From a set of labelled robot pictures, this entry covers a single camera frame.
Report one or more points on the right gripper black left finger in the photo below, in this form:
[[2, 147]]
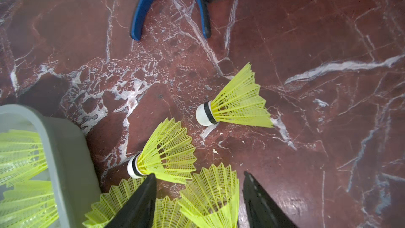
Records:
[[139, 210]]

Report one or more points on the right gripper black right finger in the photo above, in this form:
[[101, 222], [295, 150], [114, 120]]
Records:
[[262, 210]]

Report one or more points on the green shuttlecock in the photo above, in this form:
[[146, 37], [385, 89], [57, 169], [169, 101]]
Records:
[[211, 198], [168, 215], [168, 154], [238, 102], [22, 156], [30, 204], [110, 203]]

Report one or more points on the grey plastic tray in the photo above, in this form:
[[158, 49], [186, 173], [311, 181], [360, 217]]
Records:
[[70, 166]]

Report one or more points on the blue handled pliers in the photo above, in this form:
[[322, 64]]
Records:
[[143, 7]]

